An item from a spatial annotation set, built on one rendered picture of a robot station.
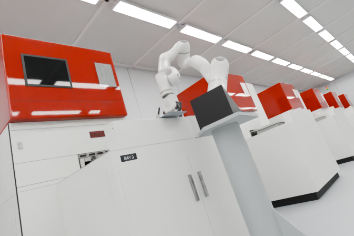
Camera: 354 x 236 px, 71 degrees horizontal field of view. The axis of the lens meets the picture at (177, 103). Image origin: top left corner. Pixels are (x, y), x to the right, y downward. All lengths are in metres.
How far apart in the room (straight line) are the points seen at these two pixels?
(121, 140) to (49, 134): 0.69
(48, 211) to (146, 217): 0.67
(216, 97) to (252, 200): 0.55
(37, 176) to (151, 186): 0.73
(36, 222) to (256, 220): 1.14
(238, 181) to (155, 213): 0.44
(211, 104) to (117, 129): 0.53
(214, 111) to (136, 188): 0.57
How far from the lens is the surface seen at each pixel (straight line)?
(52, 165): 1.73
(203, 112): 1.42
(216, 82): 1.55
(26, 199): 1.65
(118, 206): 1.16
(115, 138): 1.22
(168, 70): 1.71
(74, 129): 1.85
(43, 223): 1.66
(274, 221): 1.40
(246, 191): 1.35
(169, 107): 1.57
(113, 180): 1.16
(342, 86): 14.31
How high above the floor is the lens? 0.60
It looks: 17 degrees up
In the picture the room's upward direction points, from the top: 19 degrees counter-clockwise
